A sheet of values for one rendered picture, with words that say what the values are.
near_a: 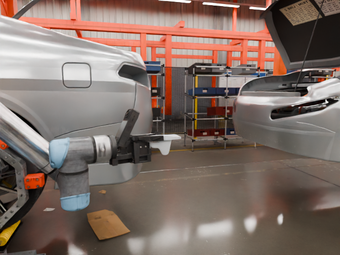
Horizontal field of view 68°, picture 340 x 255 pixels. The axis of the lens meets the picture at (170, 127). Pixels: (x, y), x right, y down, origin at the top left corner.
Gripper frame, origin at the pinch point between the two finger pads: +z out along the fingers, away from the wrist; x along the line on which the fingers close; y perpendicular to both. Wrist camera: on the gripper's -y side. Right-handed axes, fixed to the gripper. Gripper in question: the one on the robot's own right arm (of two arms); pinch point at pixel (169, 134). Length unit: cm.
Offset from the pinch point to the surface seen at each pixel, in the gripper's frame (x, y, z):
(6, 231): -109, 57, -54
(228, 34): -522, -257, 533
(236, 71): -375, -110, 410
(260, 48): -500, -219, 649
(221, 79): -432, -99, 413
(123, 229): -170, 102, 38
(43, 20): -658, -276, 21
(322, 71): -290, -102, 617
